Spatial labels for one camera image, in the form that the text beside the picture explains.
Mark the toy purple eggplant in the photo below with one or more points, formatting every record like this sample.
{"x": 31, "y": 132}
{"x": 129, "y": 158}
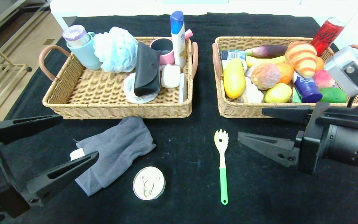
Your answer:
{"x": 269, "y": 50}

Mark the toy green lime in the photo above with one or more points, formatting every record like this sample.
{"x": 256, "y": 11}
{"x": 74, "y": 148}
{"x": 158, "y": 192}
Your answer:
{"x": 332, "y": 95}

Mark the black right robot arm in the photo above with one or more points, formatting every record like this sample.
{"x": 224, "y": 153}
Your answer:
{"x": 353, "y": 146}

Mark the pink mug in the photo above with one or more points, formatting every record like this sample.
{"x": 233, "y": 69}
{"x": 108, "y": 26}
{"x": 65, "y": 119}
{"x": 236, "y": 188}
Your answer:
{"x": 167, "y": 60}

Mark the green snack packet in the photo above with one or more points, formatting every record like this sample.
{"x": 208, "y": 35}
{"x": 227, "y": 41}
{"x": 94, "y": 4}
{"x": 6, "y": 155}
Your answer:
{"x": 296, "y": 98}

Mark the blue barcode snack packet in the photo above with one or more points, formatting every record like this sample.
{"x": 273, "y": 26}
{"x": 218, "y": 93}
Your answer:
{"x": 233, "y": 55}

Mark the purple lidded jar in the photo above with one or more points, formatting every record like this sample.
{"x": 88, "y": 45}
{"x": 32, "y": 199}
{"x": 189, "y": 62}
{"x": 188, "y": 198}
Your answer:
{"x": 75, "y": 33}

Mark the white shampoo bottle blue cap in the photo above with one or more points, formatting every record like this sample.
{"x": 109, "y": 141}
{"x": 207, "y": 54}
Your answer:
{"x": 179, "y": 46}

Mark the large toy orange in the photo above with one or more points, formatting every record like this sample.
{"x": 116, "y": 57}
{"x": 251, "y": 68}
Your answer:
{"x": 287, "y": 73}

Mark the toy yellow papaya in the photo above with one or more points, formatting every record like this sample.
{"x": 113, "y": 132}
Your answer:
{"x": 233, "y": 78}

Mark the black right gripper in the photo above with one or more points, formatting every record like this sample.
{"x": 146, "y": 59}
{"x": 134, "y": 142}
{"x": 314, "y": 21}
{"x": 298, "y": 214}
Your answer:
{"x": 311, "y": 138}

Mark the teal plastic cup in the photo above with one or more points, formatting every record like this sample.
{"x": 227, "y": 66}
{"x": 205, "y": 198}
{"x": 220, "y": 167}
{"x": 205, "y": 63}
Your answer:
{"x": 86, "y": 55}

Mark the black glasses case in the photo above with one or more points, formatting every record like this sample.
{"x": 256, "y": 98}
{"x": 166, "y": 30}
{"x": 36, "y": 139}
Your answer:
{"x": 147, "y": 71}

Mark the toy yellow banana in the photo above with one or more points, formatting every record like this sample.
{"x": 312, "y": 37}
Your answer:
{"x": 259, "y": 61}

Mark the small toy orange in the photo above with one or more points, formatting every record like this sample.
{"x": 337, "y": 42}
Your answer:
{"x": 319, "y": 63}

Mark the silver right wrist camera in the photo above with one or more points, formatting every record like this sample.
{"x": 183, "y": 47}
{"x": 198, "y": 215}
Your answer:
{"x": 350, "y": 71}

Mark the toy yellow lemon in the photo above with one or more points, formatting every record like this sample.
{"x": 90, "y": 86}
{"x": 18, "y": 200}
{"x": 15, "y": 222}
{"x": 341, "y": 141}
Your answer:
{"x": 277, "y": 93}

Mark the gold metal rack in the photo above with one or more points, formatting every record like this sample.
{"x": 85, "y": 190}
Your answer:
{"x": 17, "y": 65}

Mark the toy white garlic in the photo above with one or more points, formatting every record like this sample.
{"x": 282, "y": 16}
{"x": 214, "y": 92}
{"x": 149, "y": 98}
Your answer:
{"x": 251, "y": 92}

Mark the toy croissant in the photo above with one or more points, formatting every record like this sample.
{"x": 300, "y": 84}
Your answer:
{"x": 301, "y": 59}

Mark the black tablecloth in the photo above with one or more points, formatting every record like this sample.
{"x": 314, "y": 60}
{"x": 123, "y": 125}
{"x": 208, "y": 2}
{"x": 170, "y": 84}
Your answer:
{"x": 259, "y": 211}

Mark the toy cream puff bun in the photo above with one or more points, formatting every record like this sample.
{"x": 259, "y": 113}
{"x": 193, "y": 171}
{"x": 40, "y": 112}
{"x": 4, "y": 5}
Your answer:
{"x": 266, "y": 76}

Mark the white round container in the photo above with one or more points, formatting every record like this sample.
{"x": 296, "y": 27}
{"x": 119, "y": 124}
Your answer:
{"x": 129, "y": 89}

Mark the toy pink peach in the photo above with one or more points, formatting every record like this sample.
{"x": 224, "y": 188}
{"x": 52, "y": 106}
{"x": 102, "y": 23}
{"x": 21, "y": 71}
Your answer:
{"x": 323, "y": 79}

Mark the light blue bath pouf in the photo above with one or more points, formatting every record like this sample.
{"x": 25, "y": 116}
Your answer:
{"x": 116, "y": 50}

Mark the red soda can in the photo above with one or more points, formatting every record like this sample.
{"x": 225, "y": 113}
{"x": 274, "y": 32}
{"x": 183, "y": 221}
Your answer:
{"x": 328, "y": 34}

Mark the gray towel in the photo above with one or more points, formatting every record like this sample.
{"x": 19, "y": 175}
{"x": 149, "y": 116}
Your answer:
{"x": 120, "y": 146}

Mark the white soap box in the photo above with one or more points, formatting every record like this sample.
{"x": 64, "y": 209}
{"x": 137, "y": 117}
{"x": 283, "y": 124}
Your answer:
{"x": 170, "y": 76}

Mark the pull tab tin can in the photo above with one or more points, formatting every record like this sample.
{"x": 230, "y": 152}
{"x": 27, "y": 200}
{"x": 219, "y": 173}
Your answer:
{"x": 149, "y": 183}

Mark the rectangular wicker basket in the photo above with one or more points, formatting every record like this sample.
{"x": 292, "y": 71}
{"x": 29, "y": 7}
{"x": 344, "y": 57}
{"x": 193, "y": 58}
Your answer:
{"x": 98, "y": 93}
{"x": 244, "y": 110}

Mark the white comb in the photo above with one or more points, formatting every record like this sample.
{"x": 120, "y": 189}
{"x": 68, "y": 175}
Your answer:
{"x": 182, "y": 89}

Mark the white drink bottle blue cap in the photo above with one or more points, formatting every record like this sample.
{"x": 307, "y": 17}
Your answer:
{"x": 306, "y": 88}

